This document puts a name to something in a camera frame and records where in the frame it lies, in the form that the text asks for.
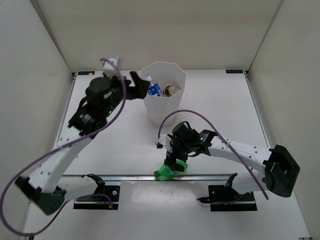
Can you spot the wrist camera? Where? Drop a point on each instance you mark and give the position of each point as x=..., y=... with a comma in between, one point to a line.
x=110, y=66
x=164, y=141

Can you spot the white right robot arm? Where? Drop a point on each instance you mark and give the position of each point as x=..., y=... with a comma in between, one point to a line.
x=272, y=169

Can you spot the clear bottle black label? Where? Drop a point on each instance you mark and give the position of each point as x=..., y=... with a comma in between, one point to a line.
x=171, y=90

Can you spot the table corner label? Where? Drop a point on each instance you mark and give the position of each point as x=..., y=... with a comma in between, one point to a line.
x=234, y=71
x=85, y=73

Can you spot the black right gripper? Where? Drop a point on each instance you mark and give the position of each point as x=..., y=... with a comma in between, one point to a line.
x=171, y=158

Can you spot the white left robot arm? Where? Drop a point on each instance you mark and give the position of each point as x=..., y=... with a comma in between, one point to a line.
x=45, y=186

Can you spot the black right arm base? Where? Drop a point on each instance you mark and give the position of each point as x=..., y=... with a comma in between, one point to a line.
x=223, y=198

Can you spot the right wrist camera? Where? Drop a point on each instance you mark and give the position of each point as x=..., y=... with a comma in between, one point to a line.
x=164, y=141

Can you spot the right table corner label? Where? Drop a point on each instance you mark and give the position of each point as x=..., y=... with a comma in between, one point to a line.
x=234, y=71

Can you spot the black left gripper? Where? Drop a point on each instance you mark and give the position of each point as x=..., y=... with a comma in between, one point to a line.
x=139, y=90

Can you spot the white octagonal plastic bin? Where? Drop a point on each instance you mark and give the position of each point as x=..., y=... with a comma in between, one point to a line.
x=163, y=73

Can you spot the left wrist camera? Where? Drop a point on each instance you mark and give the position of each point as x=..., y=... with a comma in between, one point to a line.
x=110, y=66

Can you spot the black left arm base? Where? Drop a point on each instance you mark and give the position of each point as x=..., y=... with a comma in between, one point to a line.
x=107, y=199

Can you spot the clear bottle blue label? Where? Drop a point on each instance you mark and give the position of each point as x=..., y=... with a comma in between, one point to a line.
x=154, y=88

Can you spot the left table corner label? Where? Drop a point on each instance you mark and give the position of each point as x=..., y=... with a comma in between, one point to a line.
x=85, y=73

